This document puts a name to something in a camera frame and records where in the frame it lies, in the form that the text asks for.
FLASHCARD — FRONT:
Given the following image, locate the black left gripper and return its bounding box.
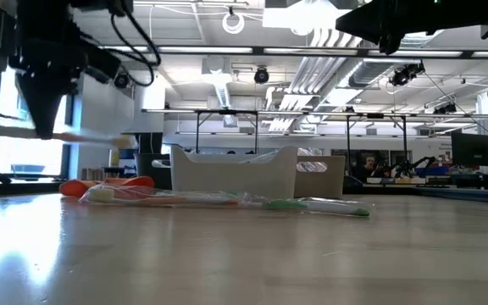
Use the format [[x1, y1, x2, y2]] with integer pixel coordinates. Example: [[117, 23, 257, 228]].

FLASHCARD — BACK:
[[8, 0, 114, 140]]

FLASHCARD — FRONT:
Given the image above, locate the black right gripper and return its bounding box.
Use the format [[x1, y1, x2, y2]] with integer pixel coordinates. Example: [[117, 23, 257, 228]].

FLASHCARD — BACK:
[[335, 0, 488, 56]]

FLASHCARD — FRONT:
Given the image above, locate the orange cloth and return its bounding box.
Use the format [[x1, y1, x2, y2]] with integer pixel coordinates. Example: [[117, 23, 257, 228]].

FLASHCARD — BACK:
[[59, 175, 155, 198]]

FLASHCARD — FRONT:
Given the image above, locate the blue toothbrush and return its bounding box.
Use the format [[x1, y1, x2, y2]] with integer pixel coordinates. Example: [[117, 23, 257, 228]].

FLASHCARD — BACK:
[[239, 150, 280, 164]]

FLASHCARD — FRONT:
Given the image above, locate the green toothbrush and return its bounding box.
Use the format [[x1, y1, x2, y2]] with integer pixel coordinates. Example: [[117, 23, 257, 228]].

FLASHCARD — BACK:
[[263, 197, 373, 219]]

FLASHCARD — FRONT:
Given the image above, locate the black computer monitor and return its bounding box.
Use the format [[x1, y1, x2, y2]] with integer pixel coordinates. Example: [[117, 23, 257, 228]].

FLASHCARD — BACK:
[[451, 132, 488, 168], [118, 131, 164, 161]]

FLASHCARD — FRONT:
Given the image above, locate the slate grey plastic bin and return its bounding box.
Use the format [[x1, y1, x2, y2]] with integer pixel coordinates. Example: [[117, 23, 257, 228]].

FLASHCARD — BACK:
[[135, 152, 173, 191]]

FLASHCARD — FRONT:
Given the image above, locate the person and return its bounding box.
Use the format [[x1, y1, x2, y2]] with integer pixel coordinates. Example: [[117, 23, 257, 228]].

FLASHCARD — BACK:
[[361, 154, 391, 180]]

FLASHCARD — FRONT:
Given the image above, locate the blue background crate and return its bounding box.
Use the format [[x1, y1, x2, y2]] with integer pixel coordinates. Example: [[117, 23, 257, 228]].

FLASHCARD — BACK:
[[415, 165, 451, 177]]

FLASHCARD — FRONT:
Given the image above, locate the black overhead light beam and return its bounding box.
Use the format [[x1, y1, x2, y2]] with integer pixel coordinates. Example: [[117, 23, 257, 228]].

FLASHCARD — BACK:
[[99, 44, 488, 59]]

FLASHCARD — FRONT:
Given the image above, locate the translucent clear plastic bin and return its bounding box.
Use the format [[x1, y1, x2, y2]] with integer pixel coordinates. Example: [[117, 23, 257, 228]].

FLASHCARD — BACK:
[[294, 155, 347, 199]]

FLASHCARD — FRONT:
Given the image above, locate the white plastic bin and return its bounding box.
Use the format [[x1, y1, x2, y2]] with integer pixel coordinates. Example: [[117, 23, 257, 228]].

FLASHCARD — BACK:
[[169, 145, 299, 201]]

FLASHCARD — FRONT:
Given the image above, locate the black ceiling-mounted camera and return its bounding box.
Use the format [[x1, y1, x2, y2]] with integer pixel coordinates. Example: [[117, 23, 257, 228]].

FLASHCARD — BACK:
[[390, 62, 426, 87], [253, 66, 270, 85], [114, 70, 130, 89]]

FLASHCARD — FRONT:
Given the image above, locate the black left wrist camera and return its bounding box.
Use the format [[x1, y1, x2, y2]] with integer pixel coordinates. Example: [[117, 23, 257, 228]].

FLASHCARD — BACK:
[[80, 40, 123, 84]]

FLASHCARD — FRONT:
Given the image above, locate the black workstation frame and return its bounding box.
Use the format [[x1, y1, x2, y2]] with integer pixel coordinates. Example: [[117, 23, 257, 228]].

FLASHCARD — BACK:
[[195, 108, 260, 154], [346, 112, 409, 166]]

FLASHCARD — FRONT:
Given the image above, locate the black left camera cable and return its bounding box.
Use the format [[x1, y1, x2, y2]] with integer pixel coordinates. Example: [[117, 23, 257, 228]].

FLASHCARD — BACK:
[[110, 0, 163, 88]]

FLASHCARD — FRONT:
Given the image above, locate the white cable coil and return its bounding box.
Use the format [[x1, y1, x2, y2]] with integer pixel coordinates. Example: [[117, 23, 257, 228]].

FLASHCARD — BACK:
[[221, 11, 246, 35]]

